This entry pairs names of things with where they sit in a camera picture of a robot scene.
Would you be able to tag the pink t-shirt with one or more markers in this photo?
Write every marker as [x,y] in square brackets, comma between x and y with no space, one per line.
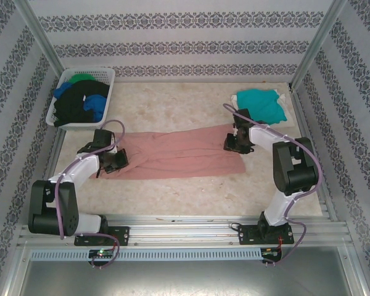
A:
[185,151]

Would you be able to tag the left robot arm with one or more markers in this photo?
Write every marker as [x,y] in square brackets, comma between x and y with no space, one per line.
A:
[80,166]

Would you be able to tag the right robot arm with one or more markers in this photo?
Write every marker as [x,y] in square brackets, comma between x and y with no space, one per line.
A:
[293,166]

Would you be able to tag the folded teal t-shirt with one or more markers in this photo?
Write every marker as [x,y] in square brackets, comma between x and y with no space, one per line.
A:
[265,105]

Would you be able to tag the blue t-shirt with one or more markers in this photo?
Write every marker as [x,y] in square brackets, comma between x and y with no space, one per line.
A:
[95,103]

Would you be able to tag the black t-shirt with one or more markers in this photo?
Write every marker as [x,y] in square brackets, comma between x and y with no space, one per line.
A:
[77,101]

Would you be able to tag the white plastic laundry basket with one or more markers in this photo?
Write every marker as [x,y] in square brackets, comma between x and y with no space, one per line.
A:
[109,74]

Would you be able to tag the green t-shirt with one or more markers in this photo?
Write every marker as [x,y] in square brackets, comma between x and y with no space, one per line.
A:
[81,77]

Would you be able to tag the small circuit board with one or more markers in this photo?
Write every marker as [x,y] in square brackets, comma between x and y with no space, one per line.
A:
[269,252]
[101,253]

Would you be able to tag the grey metal panel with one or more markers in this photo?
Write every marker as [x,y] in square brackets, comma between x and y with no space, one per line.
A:
[185,280]

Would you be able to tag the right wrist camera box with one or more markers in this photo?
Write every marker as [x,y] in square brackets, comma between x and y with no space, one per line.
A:
[242,115]

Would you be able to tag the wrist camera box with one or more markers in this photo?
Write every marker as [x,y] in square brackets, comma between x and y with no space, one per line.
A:
[242,115]
[103,137]

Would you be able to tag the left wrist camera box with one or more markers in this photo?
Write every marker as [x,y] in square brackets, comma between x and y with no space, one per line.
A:
[103,137]

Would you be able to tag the aluminium side rail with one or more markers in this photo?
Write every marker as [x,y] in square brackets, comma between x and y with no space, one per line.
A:
[327,206]
[58,138]

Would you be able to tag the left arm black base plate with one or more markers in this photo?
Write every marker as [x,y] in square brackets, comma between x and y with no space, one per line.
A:
[120,232]

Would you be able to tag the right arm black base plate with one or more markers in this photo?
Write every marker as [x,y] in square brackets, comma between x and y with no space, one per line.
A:
[245,235]

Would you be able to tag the aluminium mounting rail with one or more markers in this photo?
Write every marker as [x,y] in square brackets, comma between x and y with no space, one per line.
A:
[185,232]

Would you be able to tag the aluminium corner post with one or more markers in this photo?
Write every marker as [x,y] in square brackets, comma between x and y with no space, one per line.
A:
[320,40]
[40,34]

